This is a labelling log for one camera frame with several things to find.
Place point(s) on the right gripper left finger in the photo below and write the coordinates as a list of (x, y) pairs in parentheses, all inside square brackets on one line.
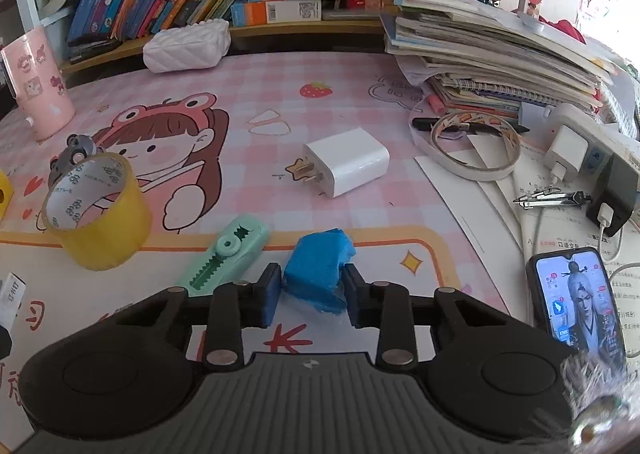
[(235, 307)]

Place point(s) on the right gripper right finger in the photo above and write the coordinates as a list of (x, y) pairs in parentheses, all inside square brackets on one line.
[(386, 307)]

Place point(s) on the blue object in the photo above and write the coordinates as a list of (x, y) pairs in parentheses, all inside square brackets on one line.
[(313, 272)]

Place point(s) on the white charger plug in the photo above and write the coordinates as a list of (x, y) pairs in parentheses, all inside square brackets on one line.
[(341, 163)]

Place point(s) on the yellow tape roll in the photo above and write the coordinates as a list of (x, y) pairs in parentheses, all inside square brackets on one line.
[(98, 212)]

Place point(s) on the black smartphone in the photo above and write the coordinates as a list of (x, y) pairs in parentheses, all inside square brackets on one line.
[(573, 302)]

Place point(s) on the black marker pen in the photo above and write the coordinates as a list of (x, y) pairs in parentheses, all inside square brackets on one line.
[(426, 124)]

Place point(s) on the metal compass tool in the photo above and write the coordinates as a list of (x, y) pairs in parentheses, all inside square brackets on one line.
[(552, 197)]

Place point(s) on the white power strip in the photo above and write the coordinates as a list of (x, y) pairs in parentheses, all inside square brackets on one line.
[(578, 144)]

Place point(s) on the stack of papers and notebooks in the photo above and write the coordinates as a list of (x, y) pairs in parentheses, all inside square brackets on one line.
[(475, 56)]

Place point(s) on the white quilted pouch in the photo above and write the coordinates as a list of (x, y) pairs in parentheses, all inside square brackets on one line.
[(193, 47)]

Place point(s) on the yellow cardboard box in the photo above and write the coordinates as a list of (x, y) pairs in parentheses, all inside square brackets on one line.
[(6, 193)]

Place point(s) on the orange white box lower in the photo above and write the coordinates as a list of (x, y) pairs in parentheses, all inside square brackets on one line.
[(276, 12)]

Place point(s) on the pink cartoon cylinder cup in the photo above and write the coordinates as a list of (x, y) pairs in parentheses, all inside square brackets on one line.
[(37, 84)]

